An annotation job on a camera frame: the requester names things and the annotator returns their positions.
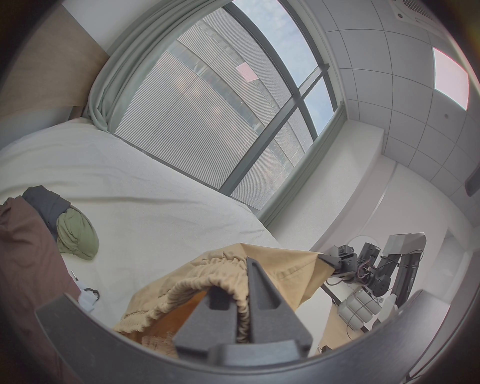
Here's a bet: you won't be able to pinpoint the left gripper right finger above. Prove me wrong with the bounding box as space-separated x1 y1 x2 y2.
245 257 313 361

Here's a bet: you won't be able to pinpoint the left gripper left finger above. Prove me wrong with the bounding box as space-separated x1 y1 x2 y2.
172 287 239 361

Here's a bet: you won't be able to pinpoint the tan shorts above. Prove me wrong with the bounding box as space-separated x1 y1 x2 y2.
112 242 355 359

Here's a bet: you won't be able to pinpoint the bed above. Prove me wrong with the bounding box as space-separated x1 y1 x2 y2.
0 2 340 362

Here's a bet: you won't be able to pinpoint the white garment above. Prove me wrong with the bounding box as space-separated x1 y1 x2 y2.
77 287 101 313

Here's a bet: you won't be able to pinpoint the green garment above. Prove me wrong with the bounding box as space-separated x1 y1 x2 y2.
56 206 100 262

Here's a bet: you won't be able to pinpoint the brown garment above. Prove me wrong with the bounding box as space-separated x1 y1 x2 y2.
0 197 84 376

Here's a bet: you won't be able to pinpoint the window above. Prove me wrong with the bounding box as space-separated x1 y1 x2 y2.
112 0 347 226

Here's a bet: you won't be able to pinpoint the black garment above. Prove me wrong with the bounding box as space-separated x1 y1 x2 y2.
22 186 72 241

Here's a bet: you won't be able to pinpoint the square ceiling light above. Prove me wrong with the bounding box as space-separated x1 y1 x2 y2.
431 46 470 110

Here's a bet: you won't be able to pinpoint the grey-green curtain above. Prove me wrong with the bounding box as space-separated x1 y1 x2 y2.
82 0 226 133

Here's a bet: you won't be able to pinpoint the ceiling air vent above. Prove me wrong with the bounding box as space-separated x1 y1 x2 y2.
389 0 451 27

